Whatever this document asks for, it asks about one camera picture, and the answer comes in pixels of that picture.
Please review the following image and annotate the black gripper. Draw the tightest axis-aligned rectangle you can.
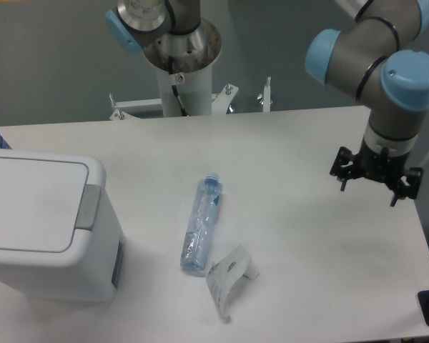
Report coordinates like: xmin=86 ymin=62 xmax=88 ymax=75
xmin=330 ymin=140 xmax=423 ymax=207

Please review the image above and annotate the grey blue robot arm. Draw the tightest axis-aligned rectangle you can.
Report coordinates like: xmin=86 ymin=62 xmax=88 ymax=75
xmin=305 ymin=0 xmax=429 ymax=201

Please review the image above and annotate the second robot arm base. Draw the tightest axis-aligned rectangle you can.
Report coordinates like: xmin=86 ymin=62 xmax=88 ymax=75
xmin=105 ymin=1 xmax=201 ymax=54

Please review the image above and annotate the white plastic trash can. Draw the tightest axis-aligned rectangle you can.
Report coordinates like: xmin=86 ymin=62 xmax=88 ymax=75
xmin=0 ymin=149 xmax=125 ymax=302

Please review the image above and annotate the crumpled white paper wrapper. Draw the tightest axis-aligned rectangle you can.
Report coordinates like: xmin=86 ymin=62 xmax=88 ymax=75
xmin=206 ymin=244 xmax=260 ymax=318

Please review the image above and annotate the crushed clear plastic bottle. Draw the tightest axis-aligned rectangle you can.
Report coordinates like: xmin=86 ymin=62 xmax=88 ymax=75
xmin=180 ymin=173 xmax=222 ymax=276

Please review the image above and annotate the white bracket with bolt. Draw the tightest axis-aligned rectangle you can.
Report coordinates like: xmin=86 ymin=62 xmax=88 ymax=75
xmin=257 ymin=76 xmax=273 ymax=112

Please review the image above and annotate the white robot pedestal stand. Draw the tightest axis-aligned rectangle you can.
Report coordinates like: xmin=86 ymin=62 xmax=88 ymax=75
xmin=109 ymin=18 xmax=240 ymax=121

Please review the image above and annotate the black cable on pedestal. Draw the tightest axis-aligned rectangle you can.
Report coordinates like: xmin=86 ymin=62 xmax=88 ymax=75
xmin=167 ymin=55 xmax=189 ymax=117

